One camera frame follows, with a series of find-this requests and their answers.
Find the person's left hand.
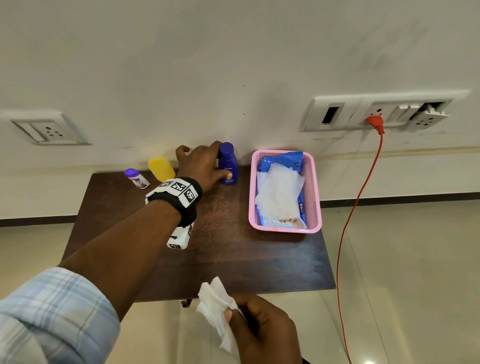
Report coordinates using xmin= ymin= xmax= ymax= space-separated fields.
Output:
xmin=175 ymin=140 xmax=234 ymax=194

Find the person's right hand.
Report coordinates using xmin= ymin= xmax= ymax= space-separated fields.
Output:
xmin=224 ymin=294 xmax=303 ymax=364

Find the blue lotion bottle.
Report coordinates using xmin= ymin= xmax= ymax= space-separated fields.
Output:
xmin=218 ymin=142 xmax=239 ymax=186

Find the white wet wipe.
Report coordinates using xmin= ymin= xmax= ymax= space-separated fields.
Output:
xmin=195 ymin=277 xmax=247 ymax=355

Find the person's left forearm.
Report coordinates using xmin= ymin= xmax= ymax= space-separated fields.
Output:
xmin=58 ymin=200 xmax=183 ymax=322

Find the black wristband with marker tiles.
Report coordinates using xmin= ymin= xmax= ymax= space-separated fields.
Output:
xmin=145 ymin=177 xmax=203 ymax=228

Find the white wipe sheet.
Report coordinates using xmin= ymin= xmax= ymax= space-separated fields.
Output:
xmin=254 ymin=163 xmax=305 ymax=223

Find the blue wipes packet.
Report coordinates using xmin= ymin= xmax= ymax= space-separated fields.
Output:
xmin=256 ymin=151 xmax=308 ymax=230

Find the yellow plastic bottle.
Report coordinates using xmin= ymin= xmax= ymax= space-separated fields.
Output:
xmin=148 ymin=157 xmax=176 ymax=184

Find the small white bottle purple cap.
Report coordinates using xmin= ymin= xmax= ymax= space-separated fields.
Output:
xmin=124 ymin=168 xmax=151 ymax=190

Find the pink plastic basket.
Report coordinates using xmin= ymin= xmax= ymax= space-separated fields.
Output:
xmin=248 ymin=149 xmax=323 ymax=234

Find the orange power plug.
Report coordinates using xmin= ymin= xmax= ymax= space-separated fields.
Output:
xmin=365 ymin=115 xmax=386 ymax=135

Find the light blue plaid sleeve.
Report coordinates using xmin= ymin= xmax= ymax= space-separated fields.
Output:
xmin=0 ymin=266 xmax=121 ymax=364

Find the loose white socket module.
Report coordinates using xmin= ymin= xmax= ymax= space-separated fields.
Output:
xmin=406 ymin=104 xmax=449 ymax=132

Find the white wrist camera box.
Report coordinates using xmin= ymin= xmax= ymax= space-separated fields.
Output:
xmin=166 ymin=221 xmax=196 ymax=250

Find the orange power cable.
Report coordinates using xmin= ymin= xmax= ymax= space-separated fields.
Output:
xmin=336 ymin=132 xmax=385 ymax=364

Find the white wall switch panel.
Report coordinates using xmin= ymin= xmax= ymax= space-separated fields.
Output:
xmin=301 ymin=89 xmax=472 ymax=133

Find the white wall socket plate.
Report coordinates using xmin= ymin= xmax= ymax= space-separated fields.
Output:
xmin=0 ymin=109 xmax=92 ymax=146

